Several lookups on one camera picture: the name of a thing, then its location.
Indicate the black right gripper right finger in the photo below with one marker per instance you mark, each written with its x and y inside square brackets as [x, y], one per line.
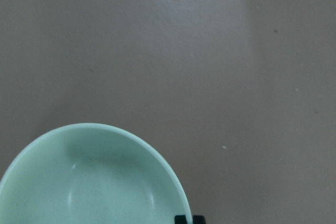
[198, 219]

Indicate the green bowl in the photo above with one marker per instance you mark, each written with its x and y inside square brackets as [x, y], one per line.
[91, 173]

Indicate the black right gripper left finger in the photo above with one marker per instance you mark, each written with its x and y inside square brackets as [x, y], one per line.
[180, 219]

